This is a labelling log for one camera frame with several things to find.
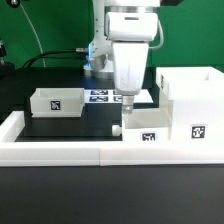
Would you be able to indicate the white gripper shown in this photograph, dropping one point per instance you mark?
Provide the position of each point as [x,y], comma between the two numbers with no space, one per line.
[130,34]

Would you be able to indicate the white drawer tray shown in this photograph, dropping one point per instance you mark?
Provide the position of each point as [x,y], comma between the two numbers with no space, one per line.
[57,102]
[144,125]

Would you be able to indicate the white drawer cabinet box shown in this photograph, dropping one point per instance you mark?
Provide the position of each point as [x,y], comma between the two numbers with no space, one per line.
[194,100]

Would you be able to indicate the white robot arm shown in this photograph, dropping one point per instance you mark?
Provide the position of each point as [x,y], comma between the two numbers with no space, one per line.
[100,56]

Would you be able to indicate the white marker tag sheet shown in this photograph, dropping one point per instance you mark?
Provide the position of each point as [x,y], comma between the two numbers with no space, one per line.
[110,96]

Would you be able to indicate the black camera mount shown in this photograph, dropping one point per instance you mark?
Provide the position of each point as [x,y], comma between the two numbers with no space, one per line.
[6,68]

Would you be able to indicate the white U-shaped border frame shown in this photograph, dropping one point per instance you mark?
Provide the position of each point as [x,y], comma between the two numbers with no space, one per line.
[14,153]

